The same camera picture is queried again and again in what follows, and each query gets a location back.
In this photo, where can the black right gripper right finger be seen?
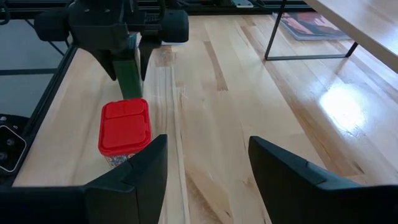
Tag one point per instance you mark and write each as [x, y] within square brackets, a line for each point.
[304, 193]

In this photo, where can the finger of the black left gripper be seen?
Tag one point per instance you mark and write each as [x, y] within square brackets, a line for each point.
[107, 60]
[146, 53]

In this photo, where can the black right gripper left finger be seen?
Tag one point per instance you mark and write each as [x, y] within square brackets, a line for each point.
[133, 193]

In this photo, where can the dark green pepper tin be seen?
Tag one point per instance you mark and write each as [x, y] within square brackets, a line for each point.
[129, 77]

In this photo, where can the red paprika tin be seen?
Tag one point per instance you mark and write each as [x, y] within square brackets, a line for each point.
[124, 127]

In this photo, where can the wooden shelf with black legs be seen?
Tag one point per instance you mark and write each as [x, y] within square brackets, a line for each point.
[367, 28]

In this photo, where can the black device with white outline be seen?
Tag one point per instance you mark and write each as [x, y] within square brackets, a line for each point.
[9, 149]

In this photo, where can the red picture card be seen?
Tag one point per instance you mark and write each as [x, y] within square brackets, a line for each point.
[311, 26]

